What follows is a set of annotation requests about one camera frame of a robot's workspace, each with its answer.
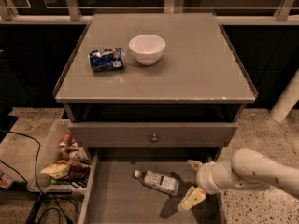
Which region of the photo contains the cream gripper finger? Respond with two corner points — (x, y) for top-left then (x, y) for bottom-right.
(187, 160), (203, 171)
(178, 186), (206, 211)

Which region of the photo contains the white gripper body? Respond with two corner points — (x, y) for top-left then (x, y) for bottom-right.
(196, 161), (221, 195)

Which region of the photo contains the clear plastic bottle blue label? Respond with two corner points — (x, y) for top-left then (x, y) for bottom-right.
(133, 170), (179, 196)

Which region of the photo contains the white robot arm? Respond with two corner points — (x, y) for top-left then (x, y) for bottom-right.
(178, 148), (299, 211)

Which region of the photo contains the brass drawer knob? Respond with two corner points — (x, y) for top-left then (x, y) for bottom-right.
(150, 134), (158, 142)

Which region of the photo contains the open middle drawer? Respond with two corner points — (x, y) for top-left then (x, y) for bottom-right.
(78, 148), (226, 224)

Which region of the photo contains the grey drawer cabinet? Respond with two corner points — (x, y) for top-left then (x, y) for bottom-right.
(52, 12), (259, 224)

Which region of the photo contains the closed top drawer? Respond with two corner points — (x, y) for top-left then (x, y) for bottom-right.
(68, 122), (237, 148)

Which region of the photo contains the brown snack bag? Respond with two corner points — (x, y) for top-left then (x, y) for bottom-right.
(66, 161), (91, 180)

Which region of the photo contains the white ceramic bowl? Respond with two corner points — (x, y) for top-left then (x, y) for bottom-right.
(129, 35), (166, 65)

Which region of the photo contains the clear plastic storage bin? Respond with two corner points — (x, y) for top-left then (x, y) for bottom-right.
(27, 119), (86, 195)

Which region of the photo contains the red soda can in bin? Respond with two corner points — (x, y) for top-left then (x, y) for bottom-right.
(59, 133), (73, 148)

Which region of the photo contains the yellow snack bag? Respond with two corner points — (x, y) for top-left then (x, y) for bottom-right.
(40, 164), (70, 180)

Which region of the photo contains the blue crushed soda can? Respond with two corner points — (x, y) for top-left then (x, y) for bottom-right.
(89, 48), (124, 72)

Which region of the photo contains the small red white object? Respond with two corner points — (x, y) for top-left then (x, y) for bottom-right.
(0, 172), (14, 189)

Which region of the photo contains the black device at left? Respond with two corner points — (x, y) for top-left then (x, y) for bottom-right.
(0, 102), (18, 143)

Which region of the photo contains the metal railing frame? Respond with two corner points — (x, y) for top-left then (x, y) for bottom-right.
(0, 0), (299, 26)

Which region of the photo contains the black cable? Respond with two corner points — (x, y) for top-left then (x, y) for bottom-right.
(0, 128), (78, 224)

